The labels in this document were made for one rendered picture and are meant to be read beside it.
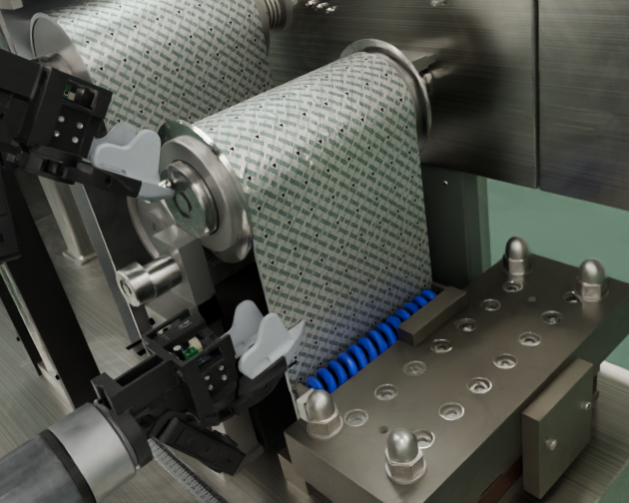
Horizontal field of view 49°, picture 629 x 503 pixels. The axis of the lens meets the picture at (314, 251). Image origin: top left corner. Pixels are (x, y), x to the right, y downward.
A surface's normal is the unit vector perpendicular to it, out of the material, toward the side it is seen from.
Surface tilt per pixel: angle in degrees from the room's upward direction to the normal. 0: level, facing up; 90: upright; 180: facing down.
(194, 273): 90
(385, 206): 90
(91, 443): 44
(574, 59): 90
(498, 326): 0
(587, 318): 0
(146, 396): 90
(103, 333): 0
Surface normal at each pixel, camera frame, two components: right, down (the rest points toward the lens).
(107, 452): 0.50, -0.17
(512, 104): -0.72, 0.45
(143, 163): 0.66, 0.26
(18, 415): -0.18, -0.85
